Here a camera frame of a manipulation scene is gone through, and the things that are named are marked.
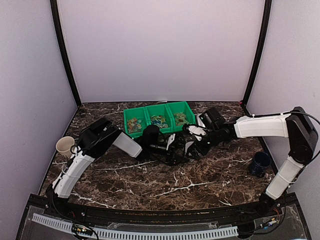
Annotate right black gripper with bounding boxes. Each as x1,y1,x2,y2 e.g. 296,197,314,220
186,127,222,160

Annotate white jar lid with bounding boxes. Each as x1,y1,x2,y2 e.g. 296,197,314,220
185,141,194,152

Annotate green three-compartment bin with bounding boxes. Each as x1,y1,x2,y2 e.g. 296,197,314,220
123,101,196,139

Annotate metal scoop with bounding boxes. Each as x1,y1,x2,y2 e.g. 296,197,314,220
195,114,205,127

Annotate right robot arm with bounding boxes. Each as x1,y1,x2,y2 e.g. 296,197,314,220
184,106,320,217

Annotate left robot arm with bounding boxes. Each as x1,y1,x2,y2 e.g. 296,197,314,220
46,117,187,218

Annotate green yellow gummy candies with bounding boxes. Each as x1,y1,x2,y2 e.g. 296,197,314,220
173,112,189,127

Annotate wrapped colourful candies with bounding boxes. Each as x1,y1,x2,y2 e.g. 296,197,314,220
150,115,169,129

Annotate star gummy candies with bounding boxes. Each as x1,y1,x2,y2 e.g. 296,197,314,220
127,117,143,134

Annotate dark blue mug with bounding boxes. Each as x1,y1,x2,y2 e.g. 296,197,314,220
248,151,271,178

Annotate beige ceramic mug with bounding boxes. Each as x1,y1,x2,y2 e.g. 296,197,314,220
55,136,75,159

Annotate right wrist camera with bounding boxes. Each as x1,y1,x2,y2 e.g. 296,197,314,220
182,124,207,141

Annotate black front rail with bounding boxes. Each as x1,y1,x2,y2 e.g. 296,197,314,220
33,193,297,226

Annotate white slotted cable duct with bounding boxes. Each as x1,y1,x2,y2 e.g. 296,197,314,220
31,213,239,240

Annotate right black frame post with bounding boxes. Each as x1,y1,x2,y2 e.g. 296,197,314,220
240,0,272,109

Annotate black frame post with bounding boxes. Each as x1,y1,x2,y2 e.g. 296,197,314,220
240,0,272,109
49,0,82,108

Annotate left black frame post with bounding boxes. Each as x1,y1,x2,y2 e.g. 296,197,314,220
49,0,82,108

